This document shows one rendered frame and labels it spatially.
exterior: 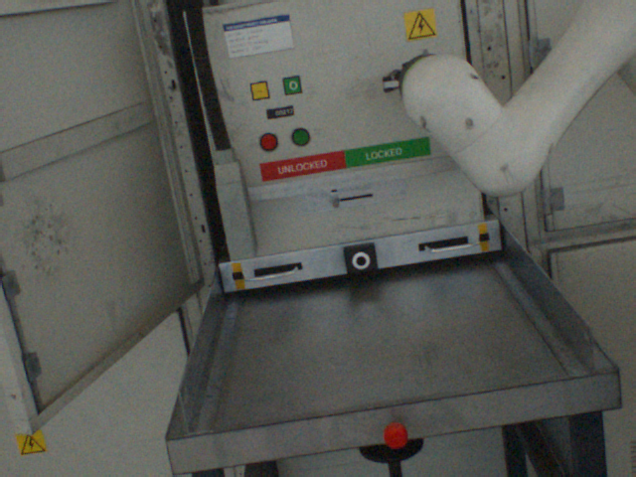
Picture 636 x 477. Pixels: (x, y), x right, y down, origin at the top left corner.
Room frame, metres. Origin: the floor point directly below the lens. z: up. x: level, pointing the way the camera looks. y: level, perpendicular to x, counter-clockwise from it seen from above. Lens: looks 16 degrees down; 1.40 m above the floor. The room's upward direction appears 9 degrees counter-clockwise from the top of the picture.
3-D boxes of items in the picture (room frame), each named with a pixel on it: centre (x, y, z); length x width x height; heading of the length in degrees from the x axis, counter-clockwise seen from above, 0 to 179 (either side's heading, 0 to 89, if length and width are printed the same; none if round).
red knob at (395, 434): (1.05, -0.06, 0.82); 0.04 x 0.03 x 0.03; 178
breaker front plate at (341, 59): (1.61, -0.07, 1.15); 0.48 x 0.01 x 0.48; 88
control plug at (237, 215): (1.55, 0.14, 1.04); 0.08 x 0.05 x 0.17; 178
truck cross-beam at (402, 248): (1.63, -0.07, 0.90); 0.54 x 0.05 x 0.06; 88
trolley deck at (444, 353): (1.41, -0.07, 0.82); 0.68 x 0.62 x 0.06; 178
